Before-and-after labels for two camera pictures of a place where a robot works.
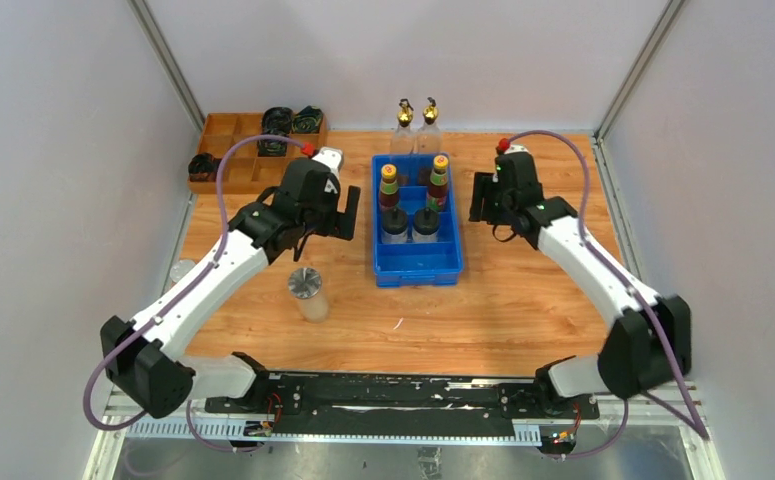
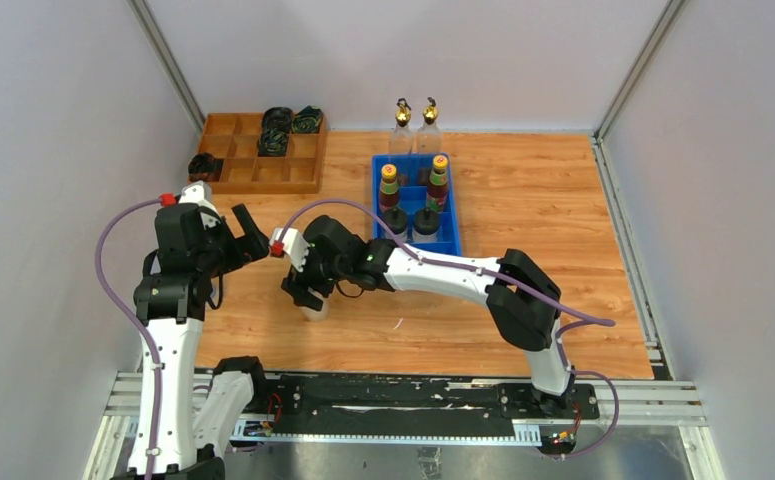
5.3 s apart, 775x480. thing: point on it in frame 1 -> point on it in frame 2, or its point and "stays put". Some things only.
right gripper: (483, 191) -> (298, 283)
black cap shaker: (393, 225) stays put
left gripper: (338, 224) -> (257, 241)
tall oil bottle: (404, 140) stays put
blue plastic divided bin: (415, 264) stays put
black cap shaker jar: (425, 225) stays put
